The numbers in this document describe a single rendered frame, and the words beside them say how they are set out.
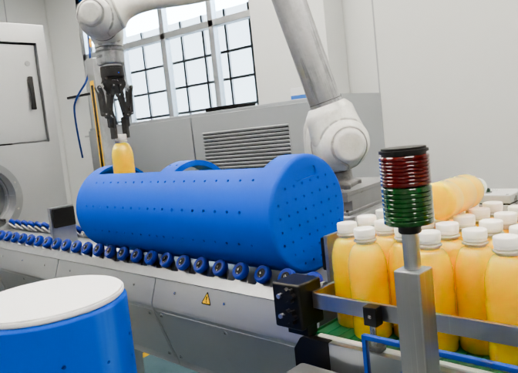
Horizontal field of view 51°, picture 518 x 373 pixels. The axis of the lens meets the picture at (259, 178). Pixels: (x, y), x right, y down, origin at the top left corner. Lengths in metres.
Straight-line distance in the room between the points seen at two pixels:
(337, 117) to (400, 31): 2.54
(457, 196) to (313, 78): 0.74
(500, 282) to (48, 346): 0.71
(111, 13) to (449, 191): 1.08
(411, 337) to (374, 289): 0.26
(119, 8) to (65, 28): 5.04
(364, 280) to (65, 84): 5.98
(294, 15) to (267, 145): 1.55
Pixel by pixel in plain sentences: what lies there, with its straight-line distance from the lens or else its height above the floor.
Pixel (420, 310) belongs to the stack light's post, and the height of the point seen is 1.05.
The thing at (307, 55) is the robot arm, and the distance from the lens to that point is 1.65.
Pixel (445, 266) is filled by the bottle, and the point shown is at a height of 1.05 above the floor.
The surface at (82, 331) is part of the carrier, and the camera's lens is 0.98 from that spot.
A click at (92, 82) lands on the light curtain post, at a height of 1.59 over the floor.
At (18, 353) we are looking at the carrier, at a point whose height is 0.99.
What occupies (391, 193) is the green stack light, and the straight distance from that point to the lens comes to 0.70.
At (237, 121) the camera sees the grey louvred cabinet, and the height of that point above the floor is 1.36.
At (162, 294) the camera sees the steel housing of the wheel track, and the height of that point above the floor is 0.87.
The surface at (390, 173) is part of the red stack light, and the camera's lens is 0.69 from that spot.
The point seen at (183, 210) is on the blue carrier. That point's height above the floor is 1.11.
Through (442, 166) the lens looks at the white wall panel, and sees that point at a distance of 4.02.
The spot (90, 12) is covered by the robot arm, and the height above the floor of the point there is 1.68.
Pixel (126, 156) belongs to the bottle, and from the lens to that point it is 1.81.
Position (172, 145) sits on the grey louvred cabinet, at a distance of 3.63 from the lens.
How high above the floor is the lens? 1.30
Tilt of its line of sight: 5 degrees down
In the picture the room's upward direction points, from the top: 6 degrees counter-clockwise
